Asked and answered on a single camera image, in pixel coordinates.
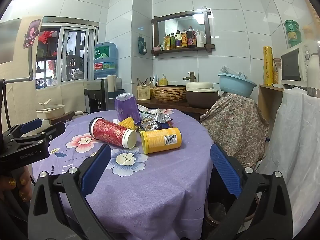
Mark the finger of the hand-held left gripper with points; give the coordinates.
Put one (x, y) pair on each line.
(31, 125)
(53, 128)

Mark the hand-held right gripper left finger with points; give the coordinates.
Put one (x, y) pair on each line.
(96, 172)

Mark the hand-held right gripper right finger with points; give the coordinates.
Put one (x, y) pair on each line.
(226, 170)

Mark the brown trash bin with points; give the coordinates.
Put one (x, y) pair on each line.
(220, 210)

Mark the red patterned cylindrical can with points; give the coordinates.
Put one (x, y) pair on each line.
(110, 132)

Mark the yellow foam net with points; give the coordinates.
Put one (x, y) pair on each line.
(128, 123)

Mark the yellow cylindrical can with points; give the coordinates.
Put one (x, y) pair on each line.
(160, 140)

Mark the purple tissue pack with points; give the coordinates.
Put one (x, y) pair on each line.
(126, 107)

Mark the person's left hand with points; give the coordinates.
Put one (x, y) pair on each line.
(15, 183)

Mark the white pot with lid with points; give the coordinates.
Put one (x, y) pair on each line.
(48, 110)

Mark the paisley cloth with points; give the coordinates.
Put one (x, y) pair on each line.
(232, 127)

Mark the grey water dispenser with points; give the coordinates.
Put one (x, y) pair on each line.
(97, 97)

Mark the purple floral tablecloth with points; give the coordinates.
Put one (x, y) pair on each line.
(150, 192)

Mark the phone holder stand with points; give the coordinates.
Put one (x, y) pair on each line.
(31, 62)

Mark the white paper roll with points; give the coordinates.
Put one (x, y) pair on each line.
(111, 85)

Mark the white cloth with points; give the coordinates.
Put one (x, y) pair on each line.
(295, 142)

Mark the sliding window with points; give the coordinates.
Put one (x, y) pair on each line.
(72, 55)

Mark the wooden cabinet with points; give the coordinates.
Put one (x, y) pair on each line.
(266, 105)

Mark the silver foil wrapper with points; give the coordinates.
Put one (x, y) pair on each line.
(155, 120)

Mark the brown and cream rice cooker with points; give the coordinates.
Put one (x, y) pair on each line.
(201, 93)

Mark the light blue plastic basin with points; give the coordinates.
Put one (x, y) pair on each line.
(235, 85)

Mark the blue water jug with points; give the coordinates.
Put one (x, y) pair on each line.
(105, 60)

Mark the smartphone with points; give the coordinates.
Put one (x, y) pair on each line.
(31, 33)

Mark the beige chopstick holder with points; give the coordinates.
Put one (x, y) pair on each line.
(143, 91)

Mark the wicker basket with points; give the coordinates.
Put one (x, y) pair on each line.
(168, 93)

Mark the bronze faucet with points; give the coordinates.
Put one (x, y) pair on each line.
(191, 76)

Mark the plastic bag in basin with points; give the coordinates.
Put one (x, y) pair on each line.
(230, 70)

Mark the yellow soap pump bottle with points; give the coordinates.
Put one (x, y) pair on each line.
(163, 80)

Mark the glass jar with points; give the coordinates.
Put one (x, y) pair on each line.
(276, 71)

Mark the yellow wrap roll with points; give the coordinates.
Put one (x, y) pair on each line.
(268, 65)

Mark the white microwave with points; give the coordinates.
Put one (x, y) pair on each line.
(297, 66)

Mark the row of condiment bottles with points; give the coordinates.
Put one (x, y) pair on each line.
(185, 38)

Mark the dark wooden framed mirror shelf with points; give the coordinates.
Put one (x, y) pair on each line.
(183, 31)

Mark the green plastic tub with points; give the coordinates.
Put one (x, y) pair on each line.
(291, 26)
(294, 38)

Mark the green wall packet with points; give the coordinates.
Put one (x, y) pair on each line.
(142, 45)

